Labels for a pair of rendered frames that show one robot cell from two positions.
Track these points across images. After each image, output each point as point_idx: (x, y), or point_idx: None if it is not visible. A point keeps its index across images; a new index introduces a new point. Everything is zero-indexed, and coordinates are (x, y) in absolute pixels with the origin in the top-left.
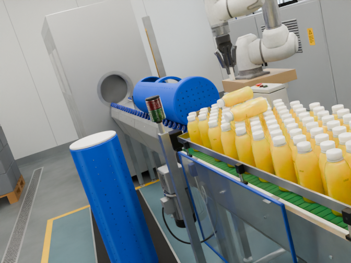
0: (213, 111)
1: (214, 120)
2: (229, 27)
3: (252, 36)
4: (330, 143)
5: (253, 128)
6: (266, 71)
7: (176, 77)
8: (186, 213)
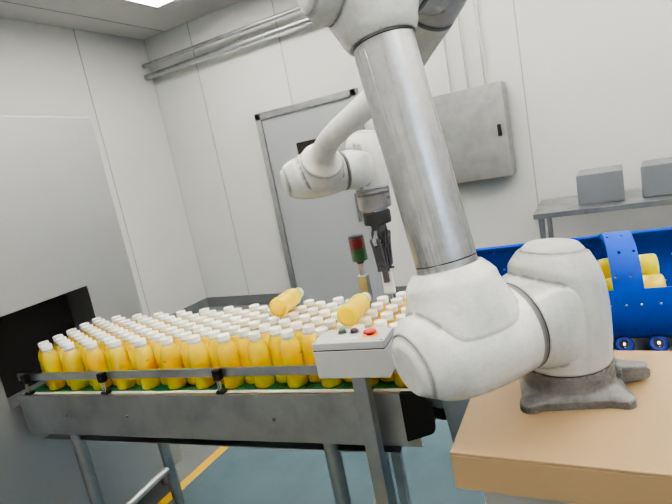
0: (373, 303)
1: (336, 299)
2: (360, 202)
3: (511, 258)
4: (184, 313)
5: (264, 305)
6: (523, 395)
7: (606, 248)
8: None
